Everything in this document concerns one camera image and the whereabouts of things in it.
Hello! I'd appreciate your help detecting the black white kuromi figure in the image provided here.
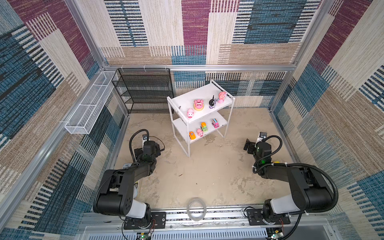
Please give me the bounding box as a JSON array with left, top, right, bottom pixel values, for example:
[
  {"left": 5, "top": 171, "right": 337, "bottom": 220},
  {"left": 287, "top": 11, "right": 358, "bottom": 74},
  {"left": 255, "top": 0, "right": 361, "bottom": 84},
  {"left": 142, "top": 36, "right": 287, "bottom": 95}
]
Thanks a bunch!
[{"left": 209, "top": 96, "right": 217, "bottom": 109}]

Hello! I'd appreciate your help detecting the pink round figure toy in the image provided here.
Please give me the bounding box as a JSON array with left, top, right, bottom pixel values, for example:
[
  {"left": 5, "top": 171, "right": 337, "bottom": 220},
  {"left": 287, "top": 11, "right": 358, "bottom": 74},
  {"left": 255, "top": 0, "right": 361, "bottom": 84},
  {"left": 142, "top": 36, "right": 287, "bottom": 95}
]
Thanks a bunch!
[{"left": 217, "top": 91, "right": 227, "bottom": 104}]

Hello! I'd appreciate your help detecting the green toy car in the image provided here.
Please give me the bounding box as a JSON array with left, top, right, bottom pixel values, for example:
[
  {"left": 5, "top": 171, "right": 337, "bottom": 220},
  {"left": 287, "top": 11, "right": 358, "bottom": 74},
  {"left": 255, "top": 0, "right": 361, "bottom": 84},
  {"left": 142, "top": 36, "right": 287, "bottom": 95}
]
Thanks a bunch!
[{"left": 201, "top": 122, "right": 208, "bottom": 132}]

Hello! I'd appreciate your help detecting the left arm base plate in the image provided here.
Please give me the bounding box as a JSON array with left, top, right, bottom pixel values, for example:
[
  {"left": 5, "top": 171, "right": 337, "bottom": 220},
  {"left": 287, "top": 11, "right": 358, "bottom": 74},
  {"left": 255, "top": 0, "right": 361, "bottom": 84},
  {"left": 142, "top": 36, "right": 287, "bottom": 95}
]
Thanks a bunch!
[{"left": 123, "top": 212, "right": 167, "bottom": 230}]

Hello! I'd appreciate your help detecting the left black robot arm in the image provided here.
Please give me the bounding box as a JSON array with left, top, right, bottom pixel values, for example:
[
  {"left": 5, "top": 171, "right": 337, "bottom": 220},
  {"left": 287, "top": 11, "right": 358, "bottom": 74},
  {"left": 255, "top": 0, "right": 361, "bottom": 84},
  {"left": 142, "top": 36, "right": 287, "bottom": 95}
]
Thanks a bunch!
[{"left": 93, "top": 129, "right": 164, "bottom": 230}]

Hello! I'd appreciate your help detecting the black wire rack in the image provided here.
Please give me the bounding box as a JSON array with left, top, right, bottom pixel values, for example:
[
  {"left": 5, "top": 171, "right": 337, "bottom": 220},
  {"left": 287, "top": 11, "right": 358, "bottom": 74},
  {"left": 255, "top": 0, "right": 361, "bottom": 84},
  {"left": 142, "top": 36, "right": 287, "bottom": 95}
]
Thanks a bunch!
[{"left": 112, "top": 68, "right": 174, "bottom": 114}]

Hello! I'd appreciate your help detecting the pink toy truck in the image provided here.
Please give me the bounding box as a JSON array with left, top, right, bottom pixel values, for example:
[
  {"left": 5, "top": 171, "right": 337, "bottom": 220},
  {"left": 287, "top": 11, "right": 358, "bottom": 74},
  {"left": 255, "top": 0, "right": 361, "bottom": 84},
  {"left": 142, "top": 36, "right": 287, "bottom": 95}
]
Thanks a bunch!
[{"left": 212, "top": 118, "right": 220, "bottom": 129}]

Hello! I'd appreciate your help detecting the pink bear donut toy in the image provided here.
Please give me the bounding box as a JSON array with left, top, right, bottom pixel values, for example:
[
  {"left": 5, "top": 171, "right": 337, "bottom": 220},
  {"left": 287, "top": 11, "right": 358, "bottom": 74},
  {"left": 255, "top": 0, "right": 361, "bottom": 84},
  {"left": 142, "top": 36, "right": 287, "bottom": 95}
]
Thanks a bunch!
[{"left": 194, "top": 100, "right": 205, "bottom": 111}]

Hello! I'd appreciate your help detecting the pink pig toy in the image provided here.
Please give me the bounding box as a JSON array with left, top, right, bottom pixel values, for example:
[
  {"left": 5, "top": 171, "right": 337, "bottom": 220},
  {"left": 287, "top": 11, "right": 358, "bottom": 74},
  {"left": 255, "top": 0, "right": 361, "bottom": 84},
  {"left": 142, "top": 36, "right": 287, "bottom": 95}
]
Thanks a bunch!
[
  {"left": 197, "top": 129, "right": 204, "bottom": 137},
  {"left": 187, "top": 108, "right": 195, "bottom": 119}
]

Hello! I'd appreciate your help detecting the white wire basket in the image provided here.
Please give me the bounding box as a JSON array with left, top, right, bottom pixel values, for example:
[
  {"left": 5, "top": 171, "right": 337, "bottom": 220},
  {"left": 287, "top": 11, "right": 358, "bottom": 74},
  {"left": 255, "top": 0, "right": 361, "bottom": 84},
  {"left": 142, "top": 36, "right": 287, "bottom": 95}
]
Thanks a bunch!
[{"left": 65, "top": 71, "right": 115, "bottom": 135}]

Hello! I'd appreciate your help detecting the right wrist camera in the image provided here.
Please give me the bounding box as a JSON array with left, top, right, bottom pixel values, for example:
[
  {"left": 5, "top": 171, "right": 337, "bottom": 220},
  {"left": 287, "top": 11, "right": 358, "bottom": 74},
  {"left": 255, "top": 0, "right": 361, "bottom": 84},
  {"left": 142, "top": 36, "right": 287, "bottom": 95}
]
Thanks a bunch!
[{"left": 255, "top": 132, "right": 268, "bottom": 145}]

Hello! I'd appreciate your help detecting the white two-tier shelf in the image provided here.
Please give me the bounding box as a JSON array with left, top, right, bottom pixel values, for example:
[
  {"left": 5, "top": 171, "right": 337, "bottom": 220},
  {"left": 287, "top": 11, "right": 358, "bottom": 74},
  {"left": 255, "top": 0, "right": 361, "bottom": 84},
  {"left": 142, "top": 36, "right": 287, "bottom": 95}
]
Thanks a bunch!
[{"left": 167, "top": 81, "right": 236, "bottom": 157}]

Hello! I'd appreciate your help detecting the orange toy car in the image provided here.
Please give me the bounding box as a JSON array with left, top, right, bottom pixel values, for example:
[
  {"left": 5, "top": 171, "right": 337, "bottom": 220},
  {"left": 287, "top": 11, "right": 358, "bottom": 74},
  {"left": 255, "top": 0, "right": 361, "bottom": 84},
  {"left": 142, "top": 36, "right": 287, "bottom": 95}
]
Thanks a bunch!
[{"left": 189, "top": 131, "right": 196, "bottom": 140}]

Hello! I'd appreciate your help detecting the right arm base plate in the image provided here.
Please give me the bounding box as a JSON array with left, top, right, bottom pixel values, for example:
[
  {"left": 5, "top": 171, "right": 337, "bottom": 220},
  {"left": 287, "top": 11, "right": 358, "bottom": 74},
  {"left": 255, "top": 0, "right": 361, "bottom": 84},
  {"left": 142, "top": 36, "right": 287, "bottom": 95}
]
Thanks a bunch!
[{"left": 243, "top": 208, "right": 291, "bottom": 226}]

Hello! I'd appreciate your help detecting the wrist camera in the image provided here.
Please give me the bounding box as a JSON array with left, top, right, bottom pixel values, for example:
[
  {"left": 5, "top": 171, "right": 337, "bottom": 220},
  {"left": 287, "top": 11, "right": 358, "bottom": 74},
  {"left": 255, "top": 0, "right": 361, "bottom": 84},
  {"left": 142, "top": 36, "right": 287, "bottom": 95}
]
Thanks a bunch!
[
  {"left": 143, "top": 134, "right": 150, "bottom": 144},
  {"left": 255, "top": 132, "right": 268, "bottom": 145}
]

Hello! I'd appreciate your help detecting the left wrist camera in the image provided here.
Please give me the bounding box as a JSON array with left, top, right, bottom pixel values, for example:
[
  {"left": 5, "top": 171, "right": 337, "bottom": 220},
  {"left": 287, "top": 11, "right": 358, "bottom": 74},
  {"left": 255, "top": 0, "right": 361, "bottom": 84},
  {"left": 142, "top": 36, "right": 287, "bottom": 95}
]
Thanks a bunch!
[{"left": 143, "top": 134, "right": 150, "bottom": 144}]

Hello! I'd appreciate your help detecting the clear tape roll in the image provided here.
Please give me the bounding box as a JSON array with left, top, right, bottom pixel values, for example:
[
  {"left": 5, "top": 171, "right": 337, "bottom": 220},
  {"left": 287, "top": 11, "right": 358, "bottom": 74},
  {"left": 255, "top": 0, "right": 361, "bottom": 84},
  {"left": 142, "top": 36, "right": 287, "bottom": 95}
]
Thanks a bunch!
[{"left": 187, "top": 198, "right": 207, "bottom": 222}]

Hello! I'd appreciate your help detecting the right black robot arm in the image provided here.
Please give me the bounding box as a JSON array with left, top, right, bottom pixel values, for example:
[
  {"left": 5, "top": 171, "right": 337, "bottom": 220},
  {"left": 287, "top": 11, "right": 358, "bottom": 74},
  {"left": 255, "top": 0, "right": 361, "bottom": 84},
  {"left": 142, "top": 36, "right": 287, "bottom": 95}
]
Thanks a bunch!
[{"left": 244, "top": 132, "right": 339, "bottom": 225}]

